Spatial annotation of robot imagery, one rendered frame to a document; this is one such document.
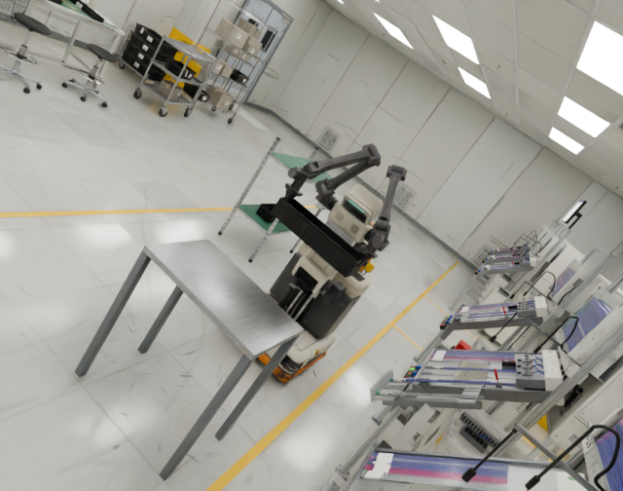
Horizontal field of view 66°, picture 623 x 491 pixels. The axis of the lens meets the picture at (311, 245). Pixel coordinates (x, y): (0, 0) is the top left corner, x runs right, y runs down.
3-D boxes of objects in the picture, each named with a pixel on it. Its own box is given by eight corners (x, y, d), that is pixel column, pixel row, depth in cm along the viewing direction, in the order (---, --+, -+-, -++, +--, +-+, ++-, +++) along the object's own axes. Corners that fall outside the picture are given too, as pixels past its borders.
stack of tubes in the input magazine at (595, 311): (568, 353, 235) (609, 313, 227) (562, 328, 282) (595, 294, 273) (592, 371, 232) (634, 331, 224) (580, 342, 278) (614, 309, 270)
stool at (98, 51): (51, 82, 537) (70, 35, 519) (76, 82, 586) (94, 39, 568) (92, 109, 543) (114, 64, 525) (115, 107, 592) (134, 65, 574)
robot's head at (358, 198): (354, 196, 305) (358, 180, 293) (379, 215, 299) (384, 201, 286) (340, 207, 299) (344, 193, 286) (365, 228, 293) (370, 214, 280)
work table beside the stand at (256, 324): (142, 347, 275) (208, 239, 250) (223, 437, 254) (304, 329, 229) (74, 371, 234) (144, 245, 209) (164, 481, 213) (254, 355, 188)
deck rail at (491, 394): (412, 395, 266) (412, 384, 265) (413, 394, 268) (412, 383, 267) (555, 404, 237) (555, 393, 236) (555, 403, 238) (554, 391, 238)
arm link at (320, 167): (379, 162, 276) (372, 147, 281) (382, 156, 271) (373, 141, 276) (310, 181, 267) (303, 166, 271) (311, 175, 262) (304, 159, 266)
